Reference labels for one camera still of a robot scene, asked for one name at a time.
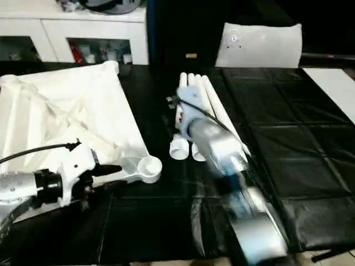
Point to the white plastic table top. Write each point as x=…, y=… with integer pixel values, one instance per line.
x=61, y=116

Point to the white plastic table leg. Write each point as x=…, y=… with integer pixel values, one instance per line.
x=178, y=145
x=198, y=151
x=222, y=113
x=204, y=91

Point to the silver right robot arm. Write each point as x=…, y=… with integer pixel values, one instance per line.
x=244, y=205

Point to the red bottle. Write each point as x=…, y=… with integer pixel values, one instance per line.
x=75, y=54

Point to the small tan label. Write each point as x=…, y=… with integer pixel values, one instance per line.
x=191, y=55

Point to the white cabinet with glass doors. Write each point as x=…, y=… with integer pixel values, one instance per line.
x=50, y=33

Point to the grey clutter on cabinet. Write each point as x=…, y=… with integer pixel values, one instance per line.
x=105, y=5

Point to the black work mat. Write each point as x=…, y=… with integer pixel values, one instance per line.
x=277, y=144

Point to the white cushion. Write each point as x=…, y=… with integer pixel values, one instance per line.
x=258, y=45

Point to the white flat board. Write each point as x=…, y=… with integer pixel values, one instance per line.
x=335, y=88

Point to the black metal stand leg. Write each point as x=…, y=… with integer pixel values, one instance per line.
x=333, y=255

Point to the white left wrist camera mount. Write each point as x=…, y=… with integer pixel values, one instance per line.
x=75, y=169

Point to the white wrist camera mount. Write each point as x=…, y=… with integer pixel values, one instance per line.
x=75, y=169
x=191, y=105

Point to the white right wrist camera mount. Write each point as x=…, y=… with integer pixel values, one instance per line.
x=191, y=105

